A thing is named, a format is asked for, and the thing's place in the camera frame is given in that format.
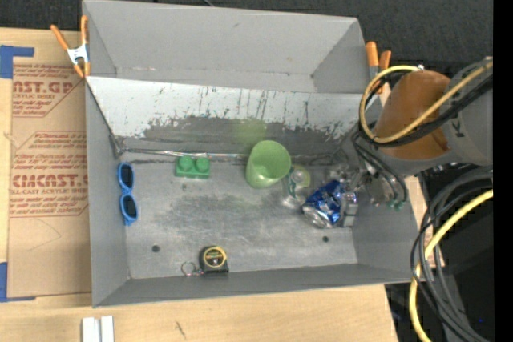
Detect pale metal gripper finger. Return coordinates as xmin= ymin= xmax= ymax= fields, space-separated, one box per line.
xmin=330 ymin=166 xmax=364 ymax=187
xmin=341 ymin=191 xmax=360 ymax=228

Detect crushed blue drink can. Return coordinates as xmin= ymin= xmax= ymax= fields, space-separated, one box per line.
xmin=301 ymin=179 xmax=348 ymax=230

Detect clear plastic bottle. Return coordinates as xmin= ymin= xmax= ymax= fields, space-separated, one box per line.
xmin=281 ymin=165 xmax=312 ymax=210

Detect green plastic cup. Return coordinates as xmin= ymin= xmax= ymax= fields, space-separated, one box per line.
xmin=244 ymin=139 xmax=293 ymax=190

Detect grey metal bin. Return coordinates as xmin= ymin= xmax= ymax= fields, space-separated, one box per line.
xmin=81 ymin=0 xmax=422 ymax=308

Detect black and yellow tape measure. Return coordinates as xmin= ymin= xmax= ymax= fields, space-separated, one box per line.
xmin=199 ymin=245 xmax=230 ymax=275

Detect green toy brick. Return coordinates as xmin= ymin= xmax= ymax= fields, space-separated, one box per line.
xmin=174 ymin=155 xmax=212 ymax=179

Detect blue sunglasses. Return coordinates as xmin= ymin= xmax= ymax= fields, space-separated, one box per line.
xmin=116 ymin=162 xmax=139 ymax=227

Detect brown cardboard board red print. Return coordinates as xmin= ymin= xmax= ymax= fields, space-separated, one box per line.
xmin=6 ymin=47 xmax=93 ymax=300

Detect metal key ring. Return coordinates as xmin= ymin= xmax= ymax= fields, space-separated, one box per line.
xmin=180 ymin=260 xmax=204 ymax=278

